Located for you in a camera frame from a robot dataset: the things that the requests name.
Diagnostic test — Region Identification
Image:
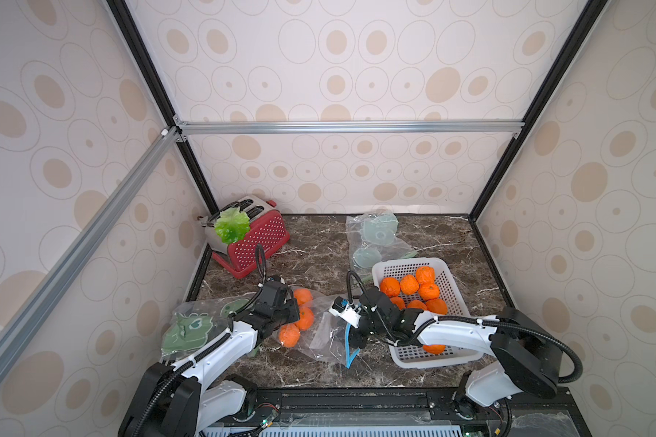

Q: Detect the orange fruit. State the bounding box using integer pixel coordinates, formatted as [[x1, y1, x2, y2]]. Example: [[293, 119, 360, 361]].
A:
[[399, 275, 420, 296], [379, 278, 401, 298], [415, 266, 437, 285], [418, 282, 440, 302], [422, 345, 448, 355], [426, 299, 448, 315], [390, 297, 406, 311], [406, 300, 428, 311]]

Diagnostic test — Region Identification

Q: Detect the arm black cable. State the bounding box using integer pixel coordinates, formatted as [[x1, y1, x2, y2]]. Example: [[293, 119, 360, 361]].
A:
[[128, 244, 269, 437], [345, 269, 584, 384]]

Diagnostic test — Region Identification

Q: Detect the black left corner post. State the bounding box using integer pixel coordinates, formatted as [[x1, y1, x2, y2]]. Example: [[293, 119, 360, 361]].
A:
[[105, 0, 219, 213]]

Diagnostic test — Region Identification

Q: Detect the aluminium left side bar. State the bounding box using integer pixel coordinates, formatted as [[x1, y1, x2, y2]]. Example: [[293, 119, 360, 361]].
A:
[[0, 127, 180, 383]]

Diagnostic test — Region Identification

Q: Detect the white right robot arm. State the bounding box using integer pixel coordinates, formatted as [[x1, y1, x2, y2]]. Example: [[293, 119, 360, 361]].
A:
[[333, 288, 583, 418]]

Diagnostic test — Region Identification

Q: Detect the red polka-dot toaster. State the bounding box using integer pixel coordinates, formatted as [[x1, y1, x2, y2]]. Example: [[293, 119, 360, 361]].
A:
[[197, 195, 290, 279]]

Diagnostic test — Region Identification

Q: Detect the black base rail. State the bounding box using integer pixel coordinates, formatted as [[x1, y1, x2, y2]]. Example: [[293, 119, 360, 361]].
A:
[[119, 386, 591, 437]]

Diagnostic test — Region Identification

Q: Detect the green plastic lettuce leaf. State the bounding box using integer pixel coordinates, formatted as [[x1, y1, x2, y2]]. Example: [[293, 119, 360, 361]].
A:
[[214, 207, 251, 245]]

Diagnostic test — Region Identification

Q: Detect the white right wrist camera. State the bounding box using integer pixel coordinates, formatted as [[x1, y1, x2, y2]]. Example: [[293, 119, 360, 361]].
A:
[[329, 297, 361, 329]]

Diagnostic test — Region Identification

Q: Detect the blue-seal zip-top bag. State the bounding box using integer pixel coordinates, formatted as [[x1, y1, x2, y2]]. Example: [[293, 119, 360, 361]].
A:
[[273, 286, 360, 369]]

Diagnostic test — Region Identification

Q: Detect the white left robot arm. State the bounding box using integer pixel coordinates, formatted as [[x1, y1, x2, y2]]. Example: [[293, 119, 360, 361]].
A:
[[118, 275, 300, 436]]

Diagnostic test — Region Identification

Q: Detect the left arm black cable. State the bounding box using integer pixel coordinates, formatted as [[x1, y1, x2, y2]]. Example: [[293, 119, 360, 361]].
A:
[[128, 244, 269, 437]]

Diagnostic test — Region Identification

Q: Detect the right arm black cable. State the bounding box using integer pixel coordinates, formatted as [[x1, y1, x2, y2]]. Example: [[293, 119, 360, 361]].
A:
[[345, 269, 584, 384]]

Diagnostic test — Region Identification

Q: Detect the black corner frame post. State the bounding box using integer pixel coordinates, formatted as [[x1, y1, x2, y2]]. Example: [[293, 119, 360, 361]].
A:
[[468, 0, 609, 225]]

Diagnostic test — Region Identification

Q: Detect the white perforated plastic basket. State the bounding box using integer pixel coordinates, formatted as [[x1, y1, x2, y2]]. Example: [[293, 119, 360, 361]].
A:
[[371, 257, 485, 370]]

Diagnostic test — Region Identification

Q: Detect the aluminium rear cross bar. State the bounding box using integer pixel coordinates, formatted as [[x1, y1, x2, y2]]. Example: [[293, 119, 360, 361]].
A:
[[179, 119, 525, 136]]

